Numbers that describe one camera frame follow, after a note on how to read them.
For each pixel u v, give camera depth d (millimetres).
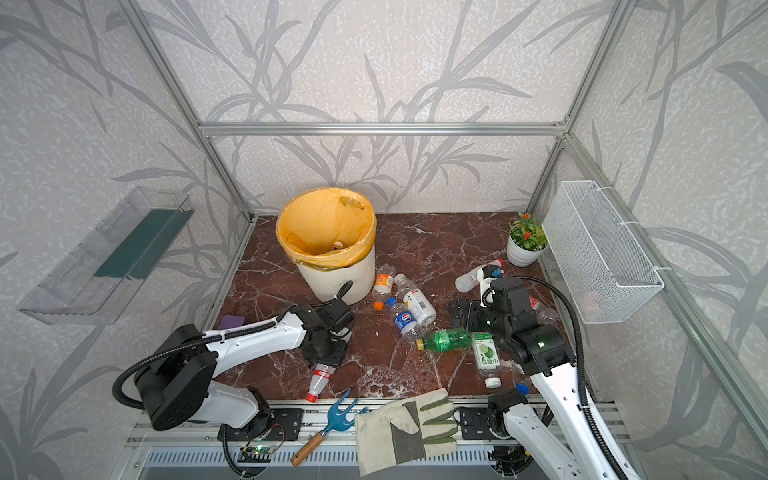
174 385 423
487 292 618
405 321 865
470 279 959
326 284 831
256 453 716
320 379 770
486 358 806
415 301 896
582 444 398
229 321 908
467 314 619
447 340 825
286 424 737
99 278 649
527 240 940
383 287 963
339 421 765
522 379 792
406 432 721
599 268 642
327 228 961
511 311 510
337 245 994
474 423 734
